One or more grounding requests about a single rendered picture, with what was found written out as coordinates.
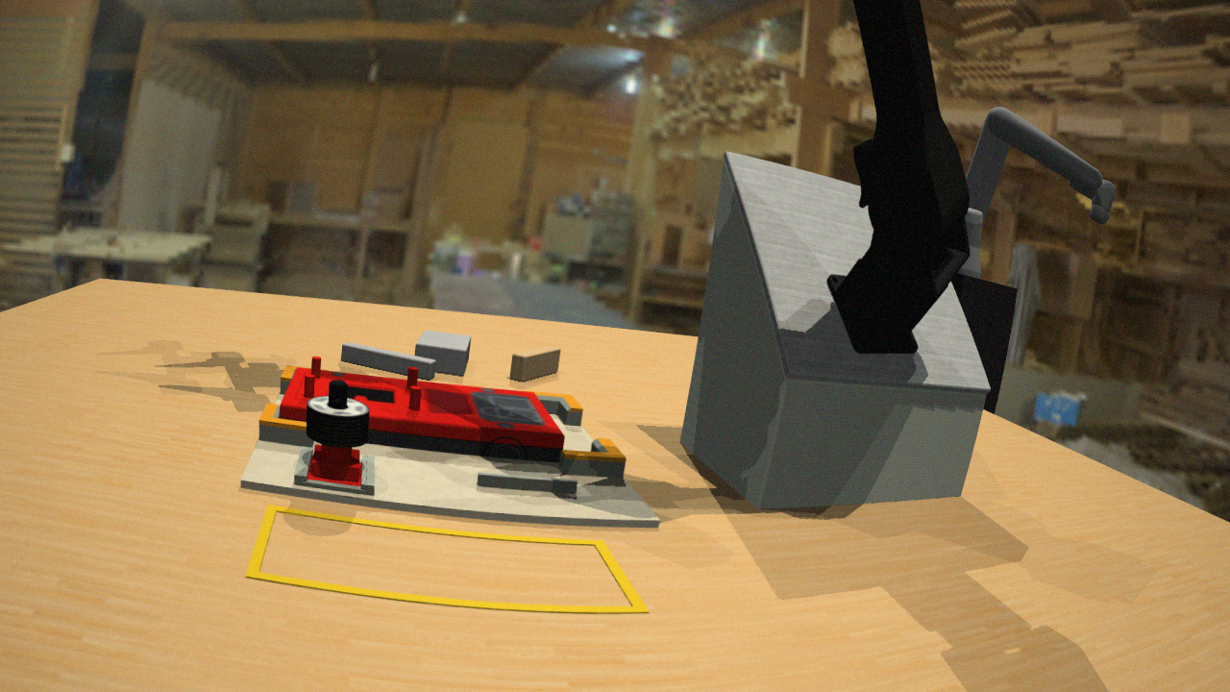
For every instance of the brown rectangular block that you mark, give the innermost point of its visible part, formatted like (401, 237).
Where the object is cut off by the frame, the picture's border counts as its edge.
(535, 363)

